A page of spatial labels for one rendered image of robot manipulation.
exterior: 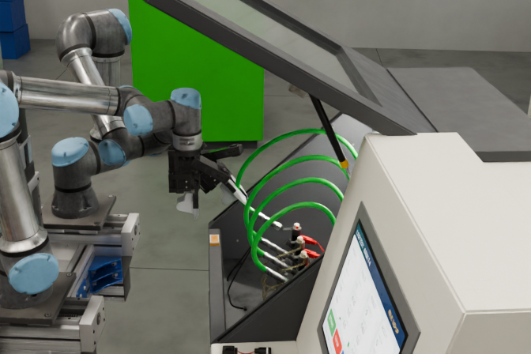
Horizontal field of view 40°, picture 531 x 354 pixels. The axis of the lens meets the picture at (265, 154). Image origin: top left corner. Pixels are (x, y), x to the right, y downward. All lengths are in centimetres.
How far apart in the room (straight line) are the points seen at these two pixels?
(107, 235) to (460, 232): 142
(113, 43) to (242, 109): 324
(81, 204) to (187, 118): 70
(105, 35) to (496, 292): 149
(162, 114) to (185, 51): 351
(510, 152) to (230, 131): 387
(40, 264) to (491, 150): 110
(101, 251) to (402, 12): 654
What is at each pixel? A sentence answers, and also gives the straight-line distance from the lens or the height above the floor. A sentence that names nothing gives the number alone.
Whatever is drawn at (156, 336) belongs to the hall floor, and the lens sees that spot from 362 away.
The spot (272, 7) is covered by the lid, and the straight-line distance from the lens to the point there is 224.
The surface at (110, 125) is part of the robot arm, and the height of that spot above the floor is 142.
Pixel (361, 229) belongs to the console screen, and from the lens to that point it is 158.
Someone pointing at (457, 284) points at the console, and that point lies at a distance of 117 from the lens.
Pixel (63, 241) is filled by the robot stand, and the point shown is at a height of 95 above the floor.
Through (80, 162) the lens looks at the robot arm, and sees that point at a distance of 239.
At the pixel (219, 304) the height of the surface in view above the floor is 95.
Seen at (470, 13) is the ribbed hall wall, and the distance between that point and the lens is 874.
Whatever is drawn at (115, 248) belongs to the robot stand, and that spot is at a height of 93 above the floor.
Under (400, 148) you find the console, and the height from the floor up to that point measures 155.
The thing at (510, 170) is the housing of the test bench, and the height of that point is 147.
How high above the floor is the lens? 216
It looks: 23 degrees down
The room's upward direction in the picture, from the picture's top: 1 degrees clockwise
